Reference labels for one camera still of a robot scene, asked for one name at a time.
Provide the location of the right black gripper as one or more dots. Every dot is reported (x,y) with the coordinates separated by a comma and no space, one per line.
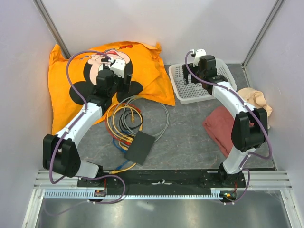
(185,73)

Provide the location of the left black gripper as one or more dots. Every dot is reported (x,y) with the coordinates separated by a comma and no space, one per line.
(124,87)

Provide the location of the black network switch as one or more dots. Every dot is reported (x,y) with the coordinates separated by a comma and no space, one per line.
(140,148)

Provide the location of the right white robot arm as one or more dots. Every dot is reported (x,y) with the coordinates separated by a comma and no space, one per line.
(249,132)

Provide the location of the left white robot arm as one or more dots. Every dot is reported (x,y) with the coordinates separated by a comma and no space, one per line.
(60,154)

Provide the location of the white perforated plastic basket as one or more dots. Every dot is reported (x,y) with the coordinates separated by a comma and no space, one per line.
(191,93)

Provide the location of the orange Mickey Mouse pillow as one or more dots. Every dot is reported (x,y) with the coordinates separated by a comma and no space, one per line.
(71,80)

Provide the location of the red folded cloth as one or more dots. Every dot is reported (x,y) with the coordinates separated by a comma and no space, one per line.
(219,126)

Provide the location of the peach bucket hat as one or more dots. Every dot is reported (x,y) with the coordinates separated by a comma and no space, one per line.
(255,98)

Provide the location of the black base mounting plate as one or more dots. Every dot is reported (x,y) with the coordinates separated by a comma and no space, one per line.
(179,177)

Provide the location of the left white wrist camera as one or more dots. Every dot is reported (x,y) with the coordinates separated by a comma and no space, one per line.
(118,67)

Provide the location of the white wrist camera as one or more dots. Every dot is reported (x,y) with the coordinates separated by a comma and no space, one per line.
(197,54)
(118,67)

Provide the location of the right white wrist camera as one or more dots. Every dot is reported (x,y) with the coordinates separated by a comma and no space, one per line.
(197,54)

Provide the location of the grey slotted cable duct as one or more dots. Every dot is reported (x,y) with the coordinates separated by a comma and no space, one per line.
(94,195)

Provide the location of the aluminium frame rail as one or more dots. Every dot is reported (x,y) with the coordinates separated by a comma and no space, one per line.
(258,180)

